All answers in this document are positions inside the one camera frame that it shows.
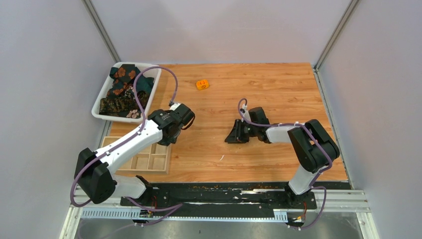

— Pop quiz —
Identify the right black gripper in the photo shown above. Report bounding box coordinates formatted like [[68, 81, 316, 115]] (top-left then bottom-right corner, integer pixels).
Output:
[[225, 119, 258, 143]]

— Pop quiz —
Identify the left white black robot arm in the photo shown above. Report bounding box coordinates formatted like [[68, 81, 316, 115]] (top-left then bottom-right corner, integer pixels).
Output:
[[70, 103, 195, 206]]

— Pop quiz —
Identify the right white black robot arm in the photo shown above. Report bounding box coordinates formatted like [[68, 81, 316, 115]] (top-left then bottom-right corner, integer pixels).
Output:
[[224, 106, 340, 208]]

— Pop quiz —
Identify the dark pink floral tie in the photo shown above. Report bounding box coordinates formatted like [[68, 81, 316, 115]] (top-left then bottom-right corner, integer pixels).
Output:
[[126, 109, 141, 119]]

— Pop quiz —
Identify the wooden compartment tray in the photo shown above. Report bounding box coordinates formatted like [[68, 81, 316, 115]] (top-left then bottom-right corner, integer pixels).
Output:
[[116, 143, 172, 176]]

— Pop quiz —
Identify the orange cube toy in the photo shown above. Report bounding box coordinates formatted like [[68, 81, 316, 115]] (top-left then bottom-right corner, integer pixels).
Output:
[[196, 79, 210, 90]]

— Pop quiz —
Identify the dark brown patterned tie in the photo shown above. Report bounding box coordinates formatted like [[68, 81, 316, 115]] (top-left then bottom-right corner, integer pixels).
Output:
[[99, 90, 140, 118]]

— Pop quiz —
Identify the green orange floral tie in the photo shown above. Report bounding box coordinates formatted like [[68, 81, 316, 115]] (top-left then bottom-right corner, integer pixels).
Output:
[[106, 64, 155, 100]]

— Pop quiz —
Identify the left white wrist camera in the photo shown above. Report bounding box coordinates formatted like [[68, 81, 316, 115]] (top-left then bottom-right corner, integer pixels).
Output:
[[170, 103, 181, 111]]

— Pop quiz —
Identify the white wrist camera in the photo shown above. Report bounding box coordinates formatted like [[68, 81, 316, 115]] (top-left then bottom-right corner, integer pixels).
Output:
[[170, 103, 181, 111], [239, 104, 251, 122]]

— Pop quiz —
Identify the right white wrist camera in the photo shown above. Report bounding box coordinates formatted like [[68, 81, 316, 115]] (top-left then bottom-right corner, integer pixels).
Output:
[[239, 104, 251, 122]]

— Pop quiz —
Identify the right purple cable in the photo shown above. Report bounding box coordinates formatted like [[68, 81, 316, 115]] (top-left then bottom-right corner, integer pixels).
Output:
[[238, 98, 333, 231]]

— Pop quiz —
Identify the purple cable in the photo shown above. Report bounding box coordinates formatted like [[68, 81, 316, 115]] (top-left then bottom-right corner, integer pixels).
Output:
[[238, 98, 333, 231], [70, 66, 184, 227]]

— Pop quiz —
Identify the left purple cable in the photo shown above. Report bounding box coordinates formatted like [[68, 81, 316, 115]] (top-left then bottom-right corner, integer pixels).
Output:
[[70, 66, 184, 227]]

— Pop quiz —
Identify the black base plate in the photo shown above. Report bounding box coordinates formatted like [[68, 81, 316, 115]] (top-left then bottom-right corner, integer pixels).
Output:
[[134, 182, 317, 218]]

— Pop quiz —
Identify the aluminium rail frame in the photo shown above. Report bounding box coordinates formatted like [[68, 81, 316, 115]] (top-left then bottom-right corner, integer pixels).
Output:
[[60, 186, 379, 239]]

